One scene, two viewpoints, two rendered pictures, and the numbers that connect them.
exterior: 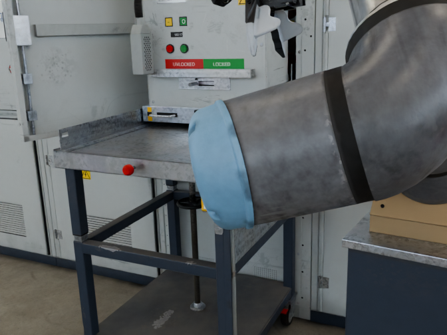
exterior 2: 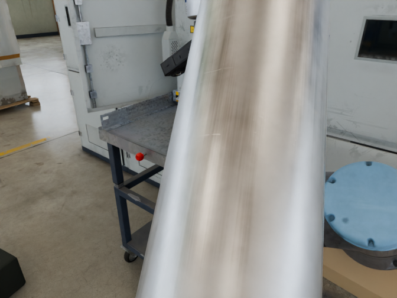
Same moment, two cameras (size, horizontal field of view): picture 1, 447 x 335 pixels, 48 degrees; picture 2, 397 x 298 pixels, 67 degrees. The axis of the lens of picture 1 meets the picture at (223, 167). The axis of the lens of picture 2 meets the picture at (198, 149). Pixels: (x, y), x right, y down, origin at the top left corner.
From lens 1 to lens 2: 0.51 m
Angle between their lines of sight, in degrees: 17
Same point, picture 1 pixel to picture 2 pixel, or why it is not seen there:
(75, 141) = (114, 122)
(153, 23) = (182, 29)
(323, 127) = not seen: outside the picture
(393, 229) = (325, 273)
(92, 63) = (140, 55)
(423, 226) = (351, 282)
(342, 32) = (334, 49)
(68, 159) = (107, 136)
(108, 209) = not seen: hidden behind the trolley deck
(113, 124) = (147, 106)
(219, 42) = not seen: hidden behind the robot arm
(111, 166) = (132, 148)
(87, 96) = (135, 78)
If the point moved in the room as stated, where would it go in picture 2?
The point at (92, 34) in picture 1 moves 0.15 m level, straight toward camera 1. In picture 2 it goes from (139, 33) to (134, 37)
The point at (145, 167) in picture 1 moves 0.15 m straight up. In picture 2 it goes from (152, 155) to (149, 119)
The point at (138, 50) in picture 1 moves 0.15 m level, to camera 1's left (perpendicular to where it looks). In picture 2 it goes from (166, 52) to (136, 51)
